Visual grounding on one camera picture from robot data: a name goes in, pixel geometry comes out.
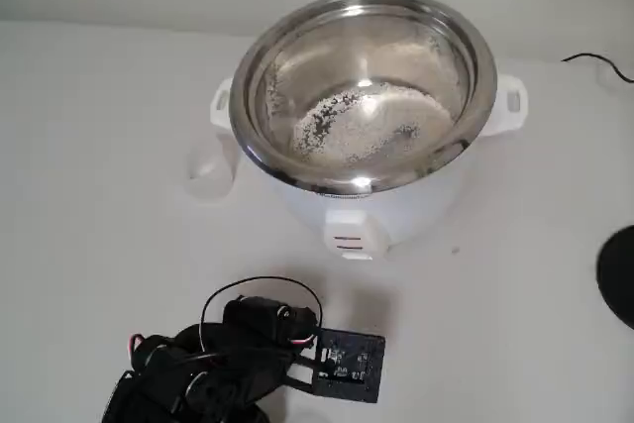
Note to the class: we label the steel inner pot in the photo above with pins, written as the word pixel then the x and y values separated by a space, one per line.
pixel 356 46

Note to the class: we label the black round stand base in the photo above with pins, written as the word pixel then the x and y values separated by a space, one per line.
pixel 619 274

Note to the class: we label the white rice grains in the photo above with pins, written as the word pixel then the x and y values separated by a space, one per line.
pixel 356 136

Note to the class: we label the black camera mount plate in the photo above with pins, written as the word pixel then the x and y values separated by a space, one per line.
pixel 354 373

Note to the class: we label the translucent plastic measuring cup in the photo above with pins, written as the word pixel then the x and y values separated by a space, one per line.
pixel 210 180

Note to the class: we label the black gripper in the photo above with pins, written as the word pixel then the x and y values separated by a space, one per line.
pixel 246 314

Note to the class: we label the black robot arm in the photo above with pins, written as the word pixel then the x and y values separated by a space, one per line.
pixel 163 378

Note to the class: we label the white rice cooker body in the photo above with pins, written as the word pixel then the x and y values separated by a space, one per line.
pixel 421 215

